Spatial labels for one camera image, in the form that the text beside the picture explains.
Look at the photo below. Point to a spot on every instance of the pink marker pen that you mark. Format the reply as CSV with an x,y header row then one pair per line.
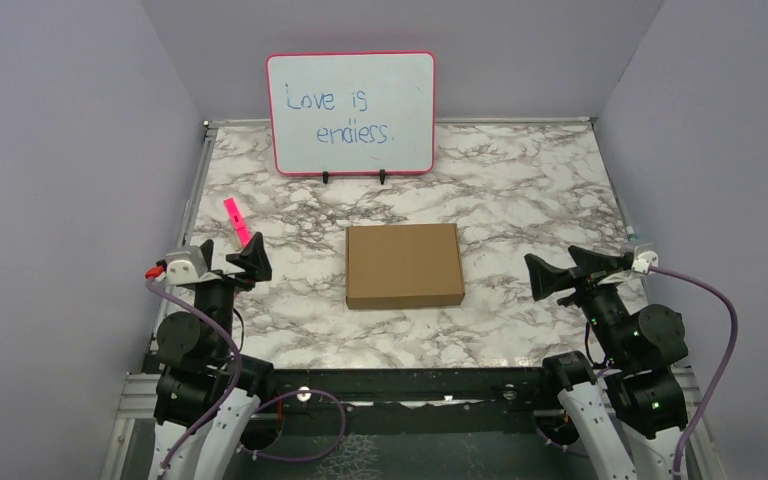
x,y
238,221

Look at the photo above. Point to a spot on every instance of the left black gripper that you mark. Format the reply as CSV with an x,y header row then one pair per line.
x,y
254,260

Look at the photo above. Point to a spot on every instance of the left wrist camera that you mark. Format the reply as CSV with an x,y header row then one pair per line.
x,y
185,267

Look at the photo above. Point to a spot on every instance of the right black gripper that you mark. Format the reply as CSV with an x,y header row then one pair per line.
x,y
610,267

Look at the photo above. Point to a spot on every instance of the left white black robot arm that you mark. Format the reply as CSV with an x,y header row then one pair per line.
x,y
208,389

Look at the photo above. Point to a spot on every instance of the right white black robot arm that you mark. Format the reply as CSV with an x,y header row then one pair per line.
x,y
630,420

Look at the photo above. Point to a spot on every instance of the green white marker pen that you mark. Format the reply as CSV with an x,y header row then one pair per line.
x,y
632,234

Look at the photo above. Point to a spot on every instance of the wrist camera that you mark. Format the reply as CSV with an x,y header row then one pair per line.
x,y
635,263
185,267

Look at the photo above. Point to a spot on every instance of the pink framed whiteboard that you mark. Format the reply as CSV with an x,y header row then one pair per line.
x,y
353,113

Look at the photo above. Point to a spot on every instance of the aluminium front rail frame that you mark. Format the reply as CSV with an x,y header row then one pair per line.
x,y
436,400

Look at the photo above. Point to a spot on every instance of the brown cardboard box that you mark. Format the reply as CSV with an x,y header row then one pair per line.
x,y
403,266

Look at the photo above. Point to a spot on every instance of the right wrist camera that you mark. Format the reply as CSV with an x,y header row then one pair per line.
x,y
635,263

